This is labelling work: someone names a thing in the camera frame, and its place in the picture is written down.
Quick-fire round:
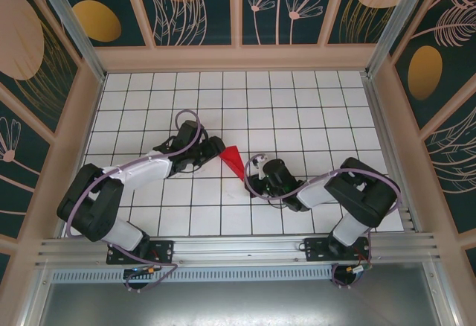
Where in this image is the red square paper sheet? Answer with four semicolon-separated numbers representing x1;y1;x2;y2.
219;145;246;182

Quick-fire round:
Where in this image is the grey metal sheet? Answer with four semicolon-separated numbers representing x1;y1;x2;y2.
36;281;447;326

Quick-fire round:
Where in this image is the small controller board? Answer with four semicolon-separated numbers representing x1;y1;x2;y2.
347;262;373;275
124;265;157;275

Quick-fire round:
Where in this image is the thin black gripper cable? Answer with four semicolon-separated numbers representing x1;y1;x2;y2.
266;198;290;211

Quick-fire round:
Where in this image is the long aluminium mounting rail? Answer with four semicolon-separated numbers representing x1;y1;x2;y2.
35;231;442;267

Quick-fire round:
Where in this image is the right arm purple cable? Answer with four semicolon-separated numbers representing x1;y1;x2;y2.
243;156;403;290

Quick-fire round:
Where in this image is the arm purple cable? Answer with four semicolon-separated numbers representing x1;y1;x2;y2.
66;109;205;293
243;156;403;290

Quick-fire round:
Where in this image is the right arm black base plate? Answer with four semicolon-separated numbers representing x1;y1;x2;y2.
303;237;373;262

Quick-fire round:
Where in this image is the slotted grey cable duct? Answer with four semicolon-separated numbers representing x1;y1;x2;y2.
50;268;334;284

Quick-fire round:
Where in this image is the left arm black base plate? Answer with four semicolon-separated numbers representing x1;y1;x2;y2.
106;238;176;266

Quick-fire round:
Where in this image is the aluminium side rail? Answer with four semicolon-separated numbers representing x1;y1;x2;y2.
360;72;423;234

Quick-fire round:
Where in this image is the aluminium corner post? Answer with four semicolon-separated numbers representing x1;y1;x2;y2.
364;0;436;77
29;0;107;83

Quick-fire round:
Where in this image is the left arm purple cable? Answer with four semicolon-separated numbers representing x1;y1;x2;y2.
66;109;205;293

